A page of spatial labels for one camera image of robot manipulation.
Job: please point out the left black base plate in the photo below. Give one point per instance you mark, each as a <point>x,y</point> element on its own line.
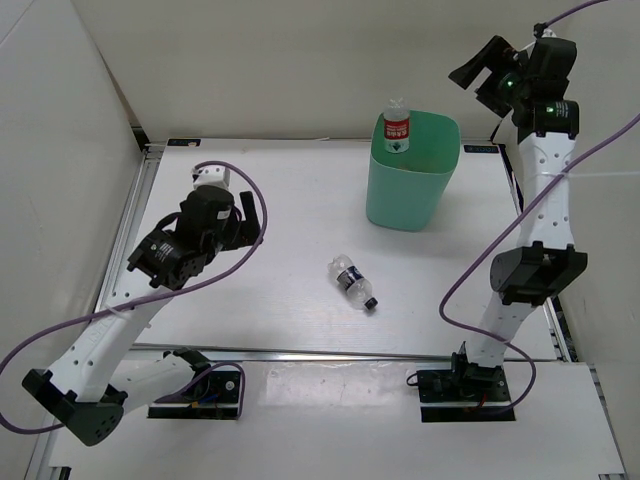
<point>215,394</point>

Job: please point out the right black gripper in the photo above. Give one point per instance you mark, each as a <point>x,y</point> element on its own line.
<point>494,56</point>

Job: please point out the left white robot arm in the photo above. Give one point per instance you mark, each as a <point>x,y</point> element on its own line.
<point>82,389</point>

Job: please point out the red label water bottle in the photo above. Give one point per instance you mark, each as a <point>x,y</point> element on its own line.
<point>396,126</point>

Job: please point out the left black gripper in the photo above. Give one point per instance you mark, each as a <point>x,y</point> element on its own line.
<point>248,226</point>

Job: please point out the black label water bottle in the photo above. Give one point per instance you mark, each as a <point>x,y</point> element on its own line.
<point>356,288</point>

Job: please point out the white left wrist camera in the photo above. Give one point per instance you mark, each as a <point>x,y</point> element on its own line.
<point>215,176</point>

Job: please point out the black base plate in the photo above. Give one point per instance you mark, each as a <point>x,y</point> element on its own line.
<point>215,394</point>
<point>443,402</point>

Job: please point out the green plastic bin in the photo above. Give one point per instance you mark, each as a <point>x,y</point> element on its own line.
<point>404,189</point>

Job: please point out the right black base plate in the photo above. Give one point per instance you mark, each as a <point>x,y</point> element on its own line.
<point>443,402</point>

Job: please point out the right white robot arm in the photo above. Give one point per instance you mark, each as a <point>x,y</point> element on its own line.
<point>528,86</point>

